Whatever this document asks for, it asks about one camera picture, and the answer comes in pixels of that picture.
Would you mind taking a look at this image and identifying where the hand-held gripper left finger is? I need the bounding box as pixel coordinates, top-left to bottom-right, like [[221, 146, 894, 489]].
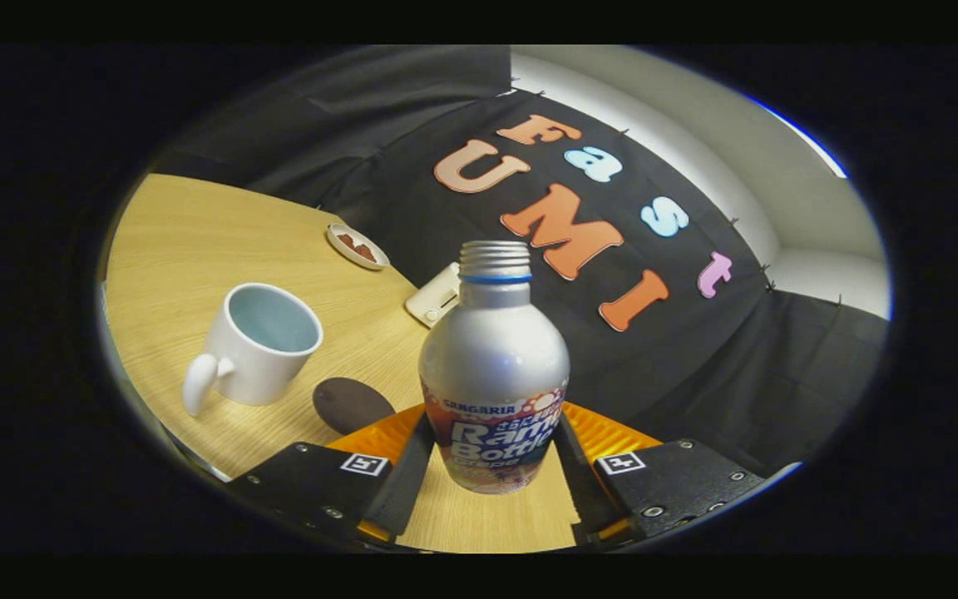
[[228, 403, 437, 546]]

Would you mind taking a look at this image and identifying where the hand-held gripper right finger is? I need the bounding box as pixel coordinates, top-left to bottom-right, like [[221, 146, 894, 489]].
[[552, 401, 768, 547]]

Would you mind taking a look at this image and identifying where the brown round coaster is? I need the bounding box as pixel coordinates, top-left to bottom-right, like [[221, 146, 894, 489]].
[[313, 377, 397, 435]]

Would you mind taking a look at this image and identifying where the silver juice bottle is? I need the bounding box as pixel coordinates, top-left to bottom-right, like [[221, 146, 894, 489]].
[[418, 240, 571, 496]]

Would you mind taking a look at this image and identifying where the white cup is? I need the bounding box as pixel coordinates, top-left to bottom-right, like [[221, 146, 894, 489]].
[[182, 283, 324, 417]]

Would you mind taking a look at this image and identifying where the white toaster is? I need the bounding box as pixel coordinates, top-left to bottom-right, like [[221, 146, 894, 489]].
[[405, 262, 462, 329]]

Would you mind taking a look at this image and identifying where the small white plate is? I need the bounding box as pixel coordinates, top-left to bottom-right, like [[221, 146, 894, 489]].
[[326, 223, 391, 271]]

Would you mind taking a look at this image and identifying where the wooden table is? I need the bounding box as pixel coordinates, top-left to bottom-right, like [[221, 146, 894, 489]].
[[105, 173, 584, 554]]

